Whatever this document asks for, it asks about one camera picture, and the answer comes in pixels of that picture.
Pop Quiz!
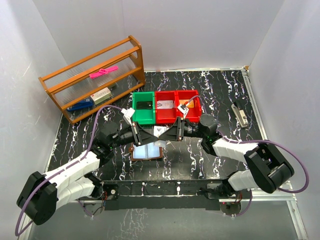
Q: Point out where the blue stapler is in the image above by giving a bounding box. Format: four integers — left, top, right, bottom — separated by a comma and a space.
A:
66, 98, 94, 112

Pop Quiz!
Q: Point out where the white card in bin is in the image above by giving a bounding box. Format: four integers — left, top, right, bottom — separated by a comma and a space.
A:
156, 100, 175, 109

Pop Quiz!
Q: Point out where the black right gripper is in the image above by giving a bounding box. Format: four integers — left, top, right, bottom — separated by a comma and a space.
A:
158, 117, 207, 142

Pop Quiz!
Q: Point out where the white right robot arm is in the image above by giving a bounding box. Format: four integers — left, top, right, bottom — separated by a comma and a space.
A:
158, 113, 295, 199

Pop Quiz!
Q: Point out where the grey metal stapler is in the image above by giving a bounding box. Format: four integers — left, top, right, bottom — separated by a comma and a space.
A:
231, 101, 249, 129

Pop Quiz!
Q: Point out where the pink plastic clip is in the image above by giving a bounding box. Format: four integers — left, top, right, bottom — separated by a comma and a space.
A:
89, 66, 119, 79

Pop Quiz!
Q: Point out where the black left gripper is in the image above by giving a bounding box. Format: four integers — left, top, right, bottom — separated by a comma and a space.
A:
109, 122, 159, 150

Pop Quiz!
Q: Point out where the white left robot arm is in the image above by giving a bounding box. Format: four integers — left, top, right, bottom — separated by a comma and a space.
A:
16, 122, 158, 225

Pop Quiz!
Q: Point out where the silver card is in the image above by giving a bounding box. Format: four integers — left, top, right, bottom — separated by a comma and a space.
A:
153, 125, 168, 148

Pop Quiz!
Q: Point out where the green plastic bin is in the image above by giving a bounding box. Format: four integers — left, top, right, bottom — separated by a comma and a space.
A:
132, 91, 156, 125

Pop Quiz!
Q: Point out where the red plastic bin right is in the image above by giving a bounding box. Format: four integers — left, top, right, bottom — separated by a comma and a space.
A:
175, 90, 202, 123

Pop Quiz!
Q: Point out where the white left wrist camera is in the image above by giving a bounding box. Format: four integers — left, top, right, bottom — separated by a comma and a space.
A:
121, 107, 135, 126

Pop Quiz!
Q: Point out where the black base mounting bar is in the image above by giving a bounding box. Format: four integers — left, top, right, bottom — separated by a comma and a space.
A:
102, 179, 250, 214

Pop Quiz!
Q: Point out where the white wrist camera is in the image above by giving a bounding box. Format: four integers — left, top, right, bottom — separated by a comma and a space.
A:
121, 107, 135, 126
177, 104, 189, 119

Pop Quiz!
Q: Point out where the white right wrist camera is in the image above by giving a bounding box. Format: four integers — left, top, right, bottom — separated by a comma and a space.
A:
177, 104, 189, 119

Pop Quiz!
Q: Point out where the gold card with magnetic stripe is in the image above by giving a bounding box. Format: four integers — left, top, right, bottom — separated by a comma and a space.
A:
179, 99, 195, 108

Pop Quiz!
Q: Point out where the wooden shelf rack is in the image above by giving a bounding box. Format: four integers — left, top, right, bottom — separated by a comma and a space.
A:
39, 35, 146, 125

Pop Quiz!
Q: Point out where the brown leather card holder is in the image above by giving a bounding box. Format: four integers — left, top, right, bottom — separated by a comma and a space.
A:
128, 143, 163, 161

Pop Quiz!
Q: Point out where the red plastic bin middle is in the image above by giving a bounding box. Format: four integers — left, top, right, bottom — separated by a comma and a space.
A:
155, 91, 177, 125

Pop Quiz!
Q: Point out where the red plastic bin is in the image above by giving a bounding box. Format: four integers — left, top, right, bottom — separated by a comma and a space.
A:
155, 91, 177, 125
175, 90, 202, 123

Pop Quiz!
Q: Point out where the dark card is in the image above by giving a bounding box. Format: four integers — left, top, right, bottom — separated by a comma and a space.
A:
135, 101, 153, 110

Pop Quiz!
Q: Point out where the white red small box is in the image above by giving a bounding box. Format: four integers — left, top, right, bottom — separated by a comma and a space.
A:
90, 87, 112, 105

